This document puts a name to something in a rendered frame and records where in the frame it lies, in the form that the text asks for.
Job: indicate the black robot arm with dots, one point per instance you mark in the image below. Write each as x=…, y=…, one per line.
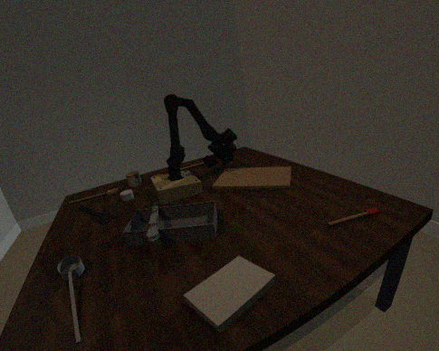
x=177, y=151

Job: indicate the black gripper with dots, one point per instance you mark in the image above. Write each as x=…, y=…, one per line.
x=211, y=160

